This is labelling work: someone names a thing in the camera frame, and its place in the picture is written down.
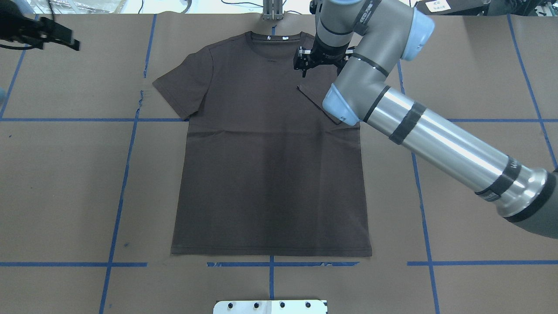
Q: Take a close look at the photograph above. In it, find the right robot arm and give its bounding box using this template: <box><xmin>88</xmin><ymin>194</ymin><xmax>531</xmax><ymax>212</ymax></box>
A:
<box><xmin>294</xmin><ymin>0</ymin><xmax>558</xmax><ymax>239</ymax></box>

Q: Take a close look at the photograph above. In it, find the white camera pillar base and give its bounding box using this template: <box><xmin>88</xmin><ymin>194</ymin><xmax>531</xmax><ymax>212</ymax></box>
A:
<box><xmin>213</xmin><ymin>300</ymin><xmax>329</xmax><ymax>314</ymax></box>

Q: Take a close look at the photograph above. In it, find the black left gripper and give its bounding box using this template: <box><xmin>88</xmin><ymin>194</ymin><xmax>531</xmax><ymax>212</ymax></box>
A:
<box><xmin>0</xmin><ymin>0</ymin><xmax>81</xmax><ymax>51</ymax></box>

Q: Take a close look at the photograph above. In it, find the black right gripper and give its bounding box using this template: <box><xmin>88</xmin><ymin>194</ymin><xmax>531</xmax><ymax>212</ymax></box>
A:
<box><xmin>293</xmin><ymin>37</ymin><xmax>354</xmax><ymax>78</ymax></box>

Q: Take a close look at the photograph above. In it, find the aluminium frame post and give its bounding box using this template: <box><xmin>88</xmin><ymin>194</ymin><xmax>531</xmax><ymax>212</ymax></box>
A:
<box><xmin>262</xmin><ymin>0</ymin><xmax>284</xmax><ymax>20</ymax></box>

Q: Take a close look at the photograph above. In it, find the brown t-shirt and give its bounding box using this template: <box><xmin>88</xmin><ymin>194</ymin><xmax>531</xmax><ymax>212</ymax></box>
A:
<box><xmin>152</xmin><ymin>31</ymin><xmax>372</xmax><ymax>257</ymax></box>

